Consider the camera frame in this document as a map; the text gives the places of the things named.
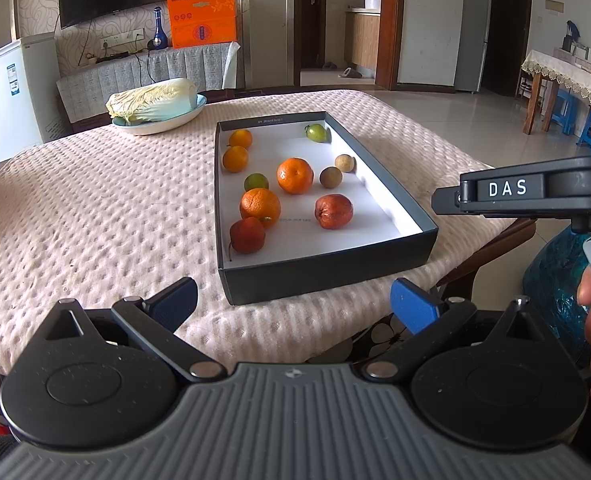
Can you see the large orange mandarin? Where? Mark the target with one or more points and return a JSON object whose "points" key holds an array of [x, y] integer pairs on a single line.
{"points": [[260, 206], [295, 175]]}

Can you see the small orange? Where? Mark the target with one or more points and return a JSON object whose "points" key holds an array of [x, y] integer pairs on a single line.
{"points": [[240, 138], [235, 158]]}

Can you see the dark floral bed sheet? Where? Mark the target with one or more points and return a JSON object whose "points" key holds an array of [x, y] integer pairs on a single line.
{"points": [[375, 335]]}

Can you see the white lace cabinet cloth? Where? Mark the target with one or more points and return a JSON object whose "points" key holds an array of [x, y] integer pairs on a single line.
{"points": [[115, 77]]}

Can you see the blue glass bottle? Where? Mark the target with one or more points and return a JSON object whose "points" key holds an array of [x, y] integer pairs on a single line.
{"points": [[158, 37]]}

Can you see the brown longan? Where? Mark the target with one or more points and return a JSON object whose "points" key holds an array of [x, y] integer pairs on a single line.
{"points": [[331, 177], [345, 162]]}

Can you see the brown wooden door frame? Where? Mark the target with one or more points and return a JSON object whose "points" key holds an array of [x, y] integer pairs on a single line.
{"points": [[390, 25]]}

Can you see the green lime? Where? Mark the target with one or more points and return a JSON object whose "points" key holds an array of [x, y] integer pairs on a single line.
{"points": [[256, 181]]}

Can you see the orange gift box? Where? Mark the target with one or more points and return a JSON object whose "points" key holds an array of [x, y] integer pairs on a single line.
{"points": [[203, 15]]}

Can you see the shoe rack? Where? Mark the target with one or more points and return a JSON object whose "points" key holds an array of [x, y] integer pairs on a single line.
{"points": [[524, 85]]}

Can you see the brown wooden table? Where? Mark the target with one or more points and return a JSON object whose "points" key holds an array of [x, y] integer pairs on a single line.
{"points": [[533, 105]]}

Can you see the grey slipper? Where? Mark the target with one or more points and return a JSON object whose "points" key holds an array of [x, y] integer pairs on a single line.
{"points": [[328, 65], [350, 73]]}

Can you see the green tomato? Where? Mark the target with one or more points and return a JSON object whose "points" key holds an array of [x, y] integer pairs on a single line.
{"points": [[317, 132]]}

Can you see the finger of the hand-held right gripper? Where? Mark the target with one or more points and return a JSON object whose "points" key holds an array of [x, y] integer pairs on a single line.
{"points": [[445, 200]]}

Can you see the dark wooden television cabinet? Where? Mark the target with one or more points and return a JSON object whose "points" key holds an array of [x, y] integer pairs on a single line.
{"points": [[225, 95]]}

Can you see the black power strip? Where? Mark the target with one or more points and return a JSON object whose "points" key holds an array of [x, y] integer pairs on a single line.
{"points": [[111, 57]]}

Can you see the dark doorway door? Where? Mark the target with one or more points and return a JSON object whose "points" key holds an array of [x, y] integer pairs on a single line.
{"points": [[510, 30]]}

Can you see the beige wall panel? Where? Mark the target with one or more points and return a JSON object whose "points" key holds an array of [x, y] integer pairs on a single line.
{"points": [[555, 6]]}

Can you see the blue and black appliance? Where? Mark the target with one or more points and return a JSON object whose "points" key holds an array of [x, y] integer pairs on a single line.
{"points": [[570, 35]]}

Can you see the white and blue plate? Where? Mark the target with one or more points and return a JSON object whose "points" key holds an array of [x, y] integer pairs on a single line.
{"points": [[175, 122]]}

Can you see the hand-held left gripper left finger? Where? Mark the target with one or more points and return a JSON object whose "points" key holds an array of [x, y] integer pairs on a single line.
{"points": [[175, 300]]}

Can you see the napa cabbage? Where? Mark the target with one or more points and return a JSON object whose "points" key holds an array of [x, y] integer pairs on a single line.
{"points": [[150, 100]]}

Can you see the blue plastic bag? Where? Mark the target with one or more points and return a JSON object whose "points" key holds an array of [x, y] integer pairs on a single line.
{"points": [[550, 280]]}

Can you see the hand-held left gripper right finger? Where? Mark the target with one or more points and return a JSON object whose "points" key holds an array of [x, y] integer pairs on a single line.
{"points": [[413, 305]]}

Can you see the dark grey cardboard box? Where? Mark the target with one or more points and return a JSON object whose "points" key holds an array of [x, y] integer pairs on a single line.
{"points": [[295, 242]]}

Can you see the dark wooden door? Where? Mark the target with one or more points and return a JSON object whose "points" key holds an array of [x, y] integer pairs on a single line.
{"points": [[313, 20]]}

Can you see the cream lace tablecloth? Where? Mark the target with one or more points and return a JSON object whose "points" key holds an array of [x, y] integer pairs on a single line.
{"points": [[565, 72]]}

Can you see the white chest freezer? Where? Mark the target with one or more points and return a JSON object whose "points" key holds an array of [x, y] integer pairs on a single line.
{"points": [[10, 100]]}

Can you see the wrinkled red apple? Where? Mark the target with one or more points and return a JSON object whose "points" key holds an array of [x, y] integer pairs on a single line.
{"points": [[247, 235], [334, 211]]}

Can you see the silver refrigerator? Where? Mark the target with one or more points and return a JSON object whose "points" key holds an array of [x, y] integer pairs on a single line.
{"points": [[473, 30]]}

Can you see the white container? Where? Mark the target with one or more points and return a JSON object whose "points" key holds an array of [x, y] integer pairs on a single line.
{"points": [[373, 3]]}

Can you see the white wall socket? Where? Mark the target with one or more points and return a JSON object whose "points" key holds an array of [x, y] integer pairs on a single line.
{"points": [[138, 35], [108, 41]]}

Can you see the wooden kitchen cabinet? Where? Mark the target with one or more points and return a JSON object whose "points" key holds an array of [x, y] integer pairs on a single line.
{"points": [[361, 40]]}

